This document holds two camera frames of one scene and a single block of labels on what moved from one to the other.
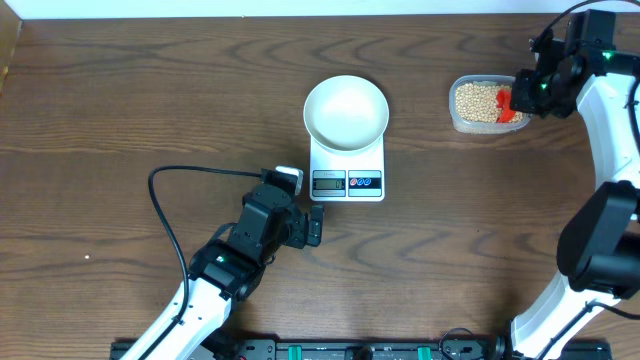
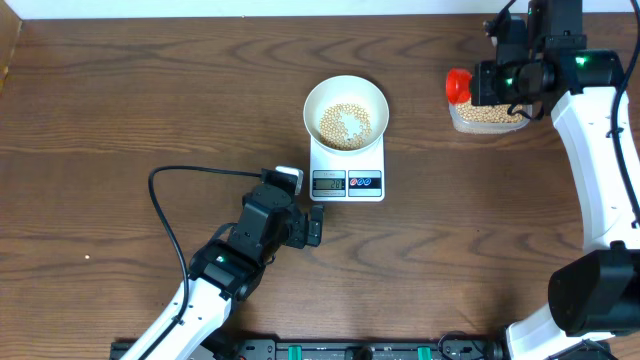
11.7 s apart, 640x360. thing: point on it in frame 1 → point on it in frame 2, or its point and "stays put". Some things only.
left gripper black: [298, 236] stays put
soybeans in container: [480, 102] stays put
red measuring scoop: [504, 113] → [458, 85]
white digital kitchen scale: [347, 178] stays put
